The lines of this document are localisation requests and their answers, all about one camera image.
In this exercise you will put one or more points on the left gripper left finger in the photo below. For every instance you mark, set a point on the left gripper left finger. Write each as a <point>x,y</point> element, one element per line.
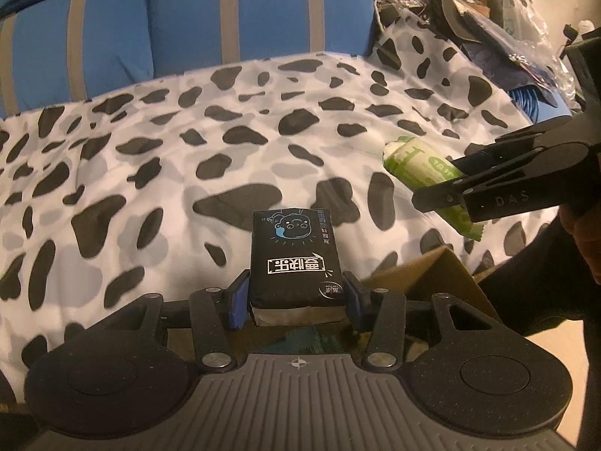
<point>213,313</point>

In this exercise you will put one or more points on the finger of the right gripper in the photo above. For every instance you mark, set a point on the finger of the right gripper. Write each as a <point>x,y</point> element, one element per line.
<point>489,184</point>
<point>553,146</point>

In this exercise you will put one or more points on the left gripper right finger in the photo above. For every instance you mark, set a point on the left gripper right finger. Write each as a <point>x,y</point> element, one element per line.
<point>381,313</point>

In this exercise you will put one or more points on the green wet wipes pack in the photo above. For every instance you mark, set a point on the green wet wipes pack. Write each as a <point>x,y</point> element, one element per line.
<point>417,165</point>

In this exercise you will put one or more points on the black tissue pack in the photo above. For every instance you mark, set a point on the black tissue pack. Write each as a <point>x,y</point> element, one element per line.
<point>295,277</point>

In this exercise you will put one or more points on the person right hand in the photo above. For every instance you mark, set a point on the person right hand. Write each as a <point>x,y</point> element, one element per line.
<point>586,231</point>

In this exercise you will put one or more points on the cardboard box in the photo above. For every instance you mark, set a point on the cardboard box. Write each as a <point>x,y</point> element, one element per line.
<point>439,270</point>

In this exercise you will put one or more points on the clutter pile of bags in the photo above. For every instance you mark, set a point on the clutter pile of bags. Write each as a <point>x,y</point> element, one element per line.
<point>510,42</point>

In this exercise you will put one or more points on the cow print bed sheet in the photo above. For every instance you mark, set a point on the cow print bed sheet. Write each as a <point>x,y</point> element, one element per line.
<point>153,188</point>

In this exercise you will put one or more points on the blue striped cushion right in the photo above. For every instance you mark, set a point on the blue striped cushion right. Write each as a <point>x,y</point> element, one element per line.
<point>193,34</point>

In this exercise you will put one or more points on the blue striped cushion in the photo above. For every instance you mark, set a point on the blue striped cushion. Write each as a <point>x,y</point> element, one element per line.
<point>193,34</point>
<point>60,51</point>

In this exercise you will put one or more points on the blue striped cushion left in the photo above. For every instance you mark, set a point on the blue striped cushion left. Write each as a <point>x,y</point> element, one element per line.
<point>60,51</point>

